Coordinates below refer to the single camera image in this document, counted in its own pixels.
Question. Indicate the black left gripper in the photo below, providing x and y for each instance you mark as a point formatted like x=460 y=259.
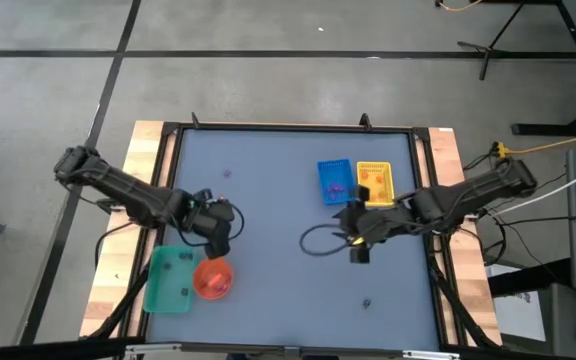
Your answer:
x=210 y=217

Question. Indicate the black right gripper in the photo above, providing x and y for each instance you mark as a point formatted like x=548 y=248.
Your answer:
x=378 y=222

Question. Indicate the dark translucent plastic skull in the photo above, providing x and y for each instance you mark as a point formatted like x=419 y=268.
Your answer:
x=185 y=256
x=366 y=303
x=166 y=266
x=184 y=291

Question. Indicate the orange translucent plastic pumpkin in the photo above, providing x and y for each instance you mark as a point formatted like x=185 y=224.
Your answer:
x=379 y=179

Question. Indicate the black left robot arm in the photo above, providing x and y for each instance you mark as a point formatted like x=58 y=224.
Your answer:
x=118 y=187

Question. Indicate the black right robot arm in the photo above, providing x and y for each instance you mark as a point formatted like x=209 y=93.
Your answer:
x=468 y=192

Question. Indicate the orange plastic bowl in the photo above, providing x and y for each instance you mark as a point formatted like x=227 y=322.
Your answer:
x=203 y=290

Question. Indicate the yellow plastic basket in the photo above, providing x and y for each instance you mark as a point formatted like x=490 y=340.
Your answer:
x=388 y=170

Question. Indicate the blue plastic basket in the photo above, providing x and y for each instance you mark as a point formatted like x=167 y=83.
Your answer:
x=325 y=170

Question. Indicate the teal plastic tray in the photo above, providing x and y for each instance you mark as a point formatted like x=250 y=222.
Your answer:
x=158 y=295

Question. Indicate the black table clamp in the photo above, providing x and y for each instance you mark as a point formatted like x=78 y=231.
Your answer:
x=195 y=120
x=365 y=121

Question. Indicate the black diagonal brace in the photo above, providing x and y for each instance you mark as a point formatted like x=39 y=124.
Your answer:
x=460 y=305
x=123 y=300

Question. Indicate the wooden side board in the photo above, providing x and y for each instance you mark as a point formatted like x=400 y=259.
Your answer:
x=468 y=280
x=113 y=280

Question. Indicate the yellow power plug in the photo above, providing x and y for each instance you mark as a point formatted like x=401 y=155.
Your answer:
x=501 y=149

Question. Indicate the white box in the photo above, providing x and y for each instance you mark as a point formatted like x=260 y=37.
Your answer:
x=518 y=315

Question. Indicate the black rig beam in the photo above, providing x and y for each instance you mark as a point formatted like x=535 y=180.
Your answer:
x=43 y=348

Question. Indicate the black desk leg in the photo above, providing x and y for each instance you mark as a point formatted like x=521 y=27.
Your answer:
x=543 y=129

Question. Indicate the black light stand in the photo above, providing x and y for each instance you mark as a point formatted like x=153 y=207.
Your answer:
x=489 y=49

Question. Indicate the dark side cabinet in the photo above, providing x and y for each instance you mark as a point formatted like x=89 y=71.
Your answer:
x=563 y=320

